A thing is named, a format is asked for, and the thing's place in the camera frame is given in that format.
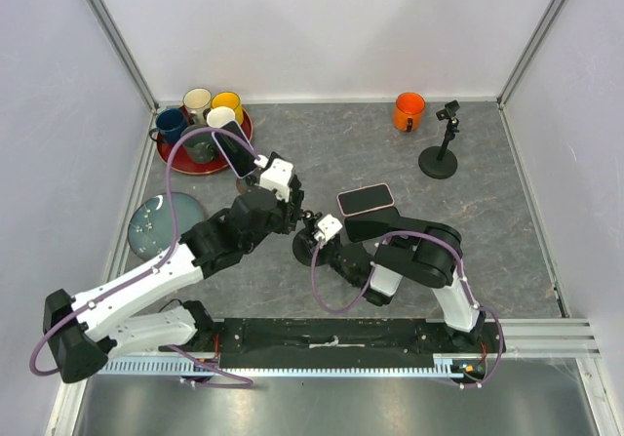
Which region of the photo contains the blue ceramic plate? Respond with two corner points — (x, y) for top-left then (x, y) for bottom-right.
(127, 192), (205, 260)

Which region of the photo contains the black phone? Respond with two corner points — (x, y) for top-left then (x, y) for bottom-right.
(344, 207), (400, 243)
(287, 189), (304, 233)

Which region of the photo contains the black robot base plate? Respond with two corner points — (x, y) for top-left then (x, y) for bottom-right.
(181, 318), (506, 370)

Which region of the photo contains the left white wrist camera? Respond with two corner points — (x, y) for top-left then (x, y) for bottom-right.
(253, 152), (294, 202)

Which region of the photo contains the orange mug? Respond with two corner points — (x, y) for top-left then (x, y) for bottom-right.
(393, 92), (426, 133)

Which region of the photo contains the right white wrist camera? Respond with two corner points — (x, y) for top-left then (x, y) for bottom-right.
(313, 214), (343, 249)

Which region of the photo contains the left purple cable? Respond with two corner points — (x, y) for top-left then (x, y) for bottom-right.
(28, 128), (264, 377)

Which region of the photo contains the grey slotted cable duct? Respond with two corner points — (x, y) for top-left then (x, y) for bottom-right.
(97, 354), (464, 378)

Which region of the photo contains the white mug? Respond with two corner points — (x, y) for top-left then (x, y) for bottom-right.
(206, 106), (236, 129)

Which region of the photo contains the blue mug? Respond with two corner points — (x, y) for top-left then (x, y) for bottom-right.
(148, 108), (189, 145)

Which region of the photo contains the cream mug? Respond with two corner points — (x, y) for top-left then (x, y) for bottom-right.
(183, 88), (212, 125)

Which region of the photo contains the purple cable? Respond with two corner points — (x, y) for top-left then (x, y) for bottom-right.
(28, 128), (264, 377)
(310, 230), (469, 313)

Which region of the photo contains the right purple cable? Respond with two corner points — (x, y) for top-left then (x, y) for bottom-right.
(310, 230), (469, 313)

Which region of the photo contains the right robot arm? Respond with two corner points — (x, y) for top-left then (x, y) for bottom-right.
(292, 221), (486, 352)

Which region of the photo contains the yellow mug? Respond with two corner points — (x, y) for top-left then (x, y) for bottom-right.
(212, 91), (244, 124)

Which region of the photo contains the wooden round-base phone stand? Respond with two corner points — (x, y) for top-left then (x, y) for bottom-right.
(236, 175), (258, 194)

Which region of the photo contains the dark green mug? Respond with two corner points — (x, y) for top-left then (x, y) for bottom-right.
(182, 133), (219, 164)

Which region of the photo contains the phone in purple case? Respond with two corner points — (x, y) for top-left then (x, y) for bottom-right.
(212, 120), (257, 178)

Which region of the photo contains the black round-base phone stand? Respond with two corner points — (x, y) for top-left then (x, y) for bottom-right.
(418, 100), (460, 179)

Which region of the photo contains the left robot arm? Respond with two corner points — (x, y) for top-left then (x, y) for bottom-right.
(41, 172), (303, 383)

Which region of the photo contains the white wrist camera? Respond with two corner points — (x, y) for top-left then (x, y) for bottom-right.
(253, 152), (294, 202)
(313, 214), (343, 249)

